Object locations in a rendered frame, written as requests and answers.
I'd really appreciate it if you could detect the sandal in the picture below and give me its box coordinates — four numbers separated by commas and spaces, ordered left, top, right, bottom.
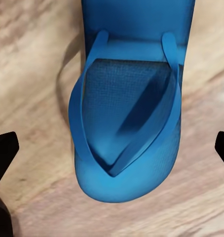
68, 0, 196, 203

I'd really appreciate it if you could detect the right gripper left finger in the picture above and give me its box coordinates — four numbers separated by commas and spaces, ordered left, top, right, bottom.
0, 131, 19, 180

